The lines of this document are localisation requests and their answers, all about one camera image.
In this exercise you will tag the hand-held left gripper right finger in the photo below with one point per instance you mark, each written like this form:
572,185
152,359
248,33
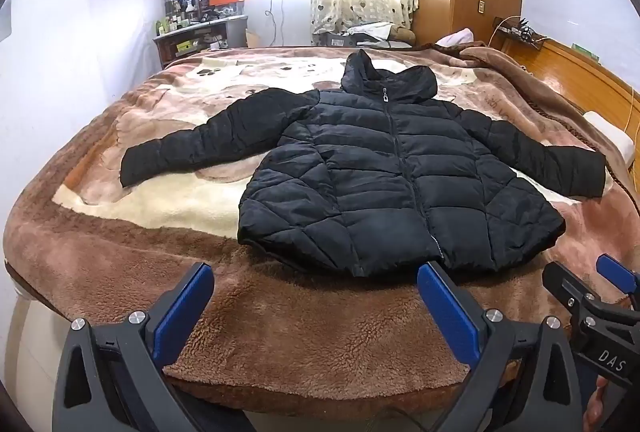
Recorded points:
447,312

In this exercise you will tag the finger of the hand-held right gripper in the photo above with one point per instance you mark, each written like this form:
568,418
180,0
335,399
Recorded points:
617,274
567,284

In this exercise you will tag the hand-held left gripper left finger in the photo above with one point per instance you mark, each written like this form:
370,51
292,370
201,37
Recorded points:
182,312

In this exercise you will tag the black puffer jacket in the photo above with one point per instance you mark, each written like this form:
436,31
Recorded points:
370,182

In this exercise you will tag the person's right hand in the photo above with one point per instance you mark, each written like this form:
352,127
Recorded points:
595,407

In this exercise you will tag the brown printed plush blanket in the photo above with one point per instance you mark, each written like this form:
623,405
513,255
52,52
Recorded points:
280,327

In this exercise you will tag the white pillow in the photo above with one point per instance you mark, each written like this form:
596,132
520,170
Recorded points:
607,131

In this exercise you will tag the white bed base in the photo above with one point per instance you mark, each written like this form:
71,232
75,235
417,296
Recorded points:
30,352

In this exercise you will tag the wooden headboard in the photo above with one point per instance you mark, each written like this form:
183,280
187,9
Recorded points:
575,76

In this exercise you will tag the green label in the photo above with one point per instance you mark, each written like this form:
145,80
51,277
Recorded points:
585,51

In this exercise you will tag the black power strip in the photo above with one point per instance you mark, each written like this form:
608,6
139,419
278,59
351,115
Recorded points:
510,30

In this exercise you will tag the pink cloth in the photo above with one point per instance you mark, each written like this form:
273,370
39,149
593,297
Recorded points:
457,36

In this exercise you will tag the brown plush toy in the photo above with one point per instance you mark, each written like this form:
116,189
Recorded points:
404,34

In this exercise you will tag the cardboard box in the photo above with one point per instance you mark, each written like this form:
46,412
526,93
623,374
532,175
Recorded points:
251,39

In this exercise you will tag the grey shelf desk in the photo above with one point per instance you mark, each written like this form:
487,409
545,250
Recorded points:
220,27

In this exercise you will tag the white folded cloth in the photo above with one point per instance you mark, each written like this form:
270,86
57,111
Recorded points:
370,30

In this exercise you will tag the grey storage crate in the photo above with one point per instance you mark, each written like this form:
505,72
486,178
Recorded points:
332,39

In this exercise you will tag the group of bottles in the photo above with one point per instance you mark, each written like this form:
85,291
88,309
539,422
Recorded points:
172,11

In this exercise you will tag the orange storage box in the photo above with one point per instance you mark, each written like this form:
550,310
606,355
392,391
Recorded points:
225,0

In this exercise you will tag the wall switch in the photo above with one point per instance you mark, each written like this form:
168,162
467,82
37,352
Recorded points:
481,6

